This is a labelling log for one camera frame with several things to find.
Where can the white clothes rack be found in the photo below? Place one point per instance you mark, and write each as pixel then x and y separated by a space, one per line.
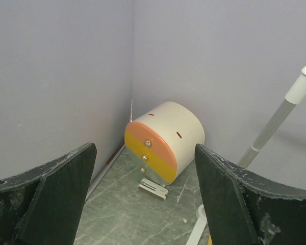
pixel 294 96

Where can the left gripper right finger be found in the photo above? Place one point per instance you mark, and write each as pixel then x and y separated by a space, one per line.
pixel 244 208

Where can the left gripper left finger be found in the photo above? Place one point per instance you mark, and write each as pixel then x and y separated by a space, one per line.
pixel 44 205

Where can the beige drum with orange face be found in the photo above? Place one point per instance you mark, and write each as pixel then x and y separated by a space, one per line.
pixel 161 143

